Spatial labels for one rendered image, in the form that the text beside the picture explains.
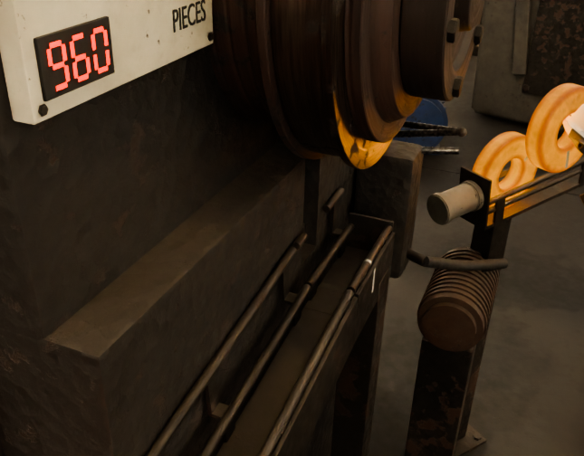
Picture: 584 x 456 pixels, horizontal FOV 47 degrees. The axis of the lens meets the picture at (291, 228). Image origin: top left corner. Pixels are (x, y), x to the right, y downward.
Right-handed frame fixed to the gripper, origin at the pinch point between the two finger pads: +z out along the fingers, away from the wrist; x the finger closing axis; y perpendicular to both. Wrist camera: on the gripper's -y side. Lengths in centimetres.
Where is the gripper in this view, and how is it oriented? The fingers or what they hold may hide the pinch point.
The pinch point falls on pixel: (565, 118)
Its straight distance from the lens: 125.6
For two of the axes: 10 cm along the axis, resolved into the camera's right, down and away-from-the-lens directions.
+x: -8.5, 2.4, -4.7
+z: -5.0, -6.5, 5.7
